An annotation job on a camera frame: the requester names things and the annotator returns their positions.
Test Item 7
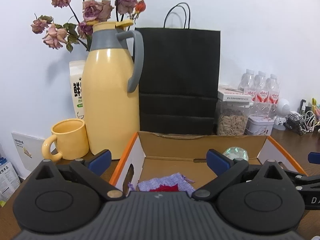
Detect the white milk carton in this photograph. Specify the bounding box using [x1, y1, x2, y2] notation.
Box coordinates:
[69, 60, 86, 119]

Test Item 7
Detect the iridescent crystal ball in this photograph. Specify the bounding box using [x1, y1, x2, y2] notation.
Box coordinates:
[223, 147, 249, 161]

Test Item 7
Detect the black paper shopping bag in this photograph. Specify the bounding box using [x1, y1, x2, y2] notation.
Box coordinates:
[134, 2, 222, 136]

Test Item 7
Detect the dried rose bouquet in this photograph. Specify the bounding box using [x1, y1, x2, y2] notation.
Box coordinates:
[30, 0, 146, 53]

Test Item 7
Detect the clear jar of seeds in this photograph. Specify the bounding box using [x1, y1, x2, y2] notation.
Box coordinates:
[216, 101, 251, 136]

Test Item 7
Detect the white decorated tin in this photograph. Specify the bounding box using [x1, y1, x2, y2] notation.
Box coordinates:
[245, 116, 274, 135]

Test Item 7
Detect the white booklet against wall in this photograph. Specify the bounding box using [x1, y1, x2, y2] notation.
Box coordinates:
[11, 132, 44, 179]

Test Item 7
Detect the tangle of chargers and cables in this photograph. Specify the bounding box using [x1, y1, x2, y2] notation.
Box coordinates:
[285, 98, 320, 136]

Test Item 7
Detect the blue white package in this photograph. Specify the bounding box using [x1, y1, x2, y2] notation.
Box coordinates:
[0, 147, 21, 205]

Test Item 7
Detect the yellow thermos jug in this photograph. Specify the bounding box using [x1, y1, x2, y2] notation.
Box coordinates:
[81, 20, 144, 160]

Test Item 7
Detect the white flat box on jar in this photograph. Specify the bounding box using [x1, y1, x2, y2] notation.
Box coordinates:
[217, 85, 252, 103]

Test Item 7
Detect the yellow ceramic mug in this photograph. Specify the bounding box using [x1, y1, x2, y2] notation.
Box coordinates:
[41, 119, 89, 162]

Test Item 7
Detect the left water bottle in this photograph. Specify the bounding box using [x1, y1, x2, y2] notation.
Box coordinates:
[238, 69, 254, 92]

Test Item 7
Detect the small white robot figure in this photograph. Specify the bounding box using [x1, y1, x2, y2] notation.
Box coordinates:
[273, 98, 291, 131]

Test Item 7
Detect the red cardboard pumpkin box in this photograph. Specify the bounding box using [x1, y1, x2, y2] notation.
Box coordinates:
[109, 132, 305, 190]

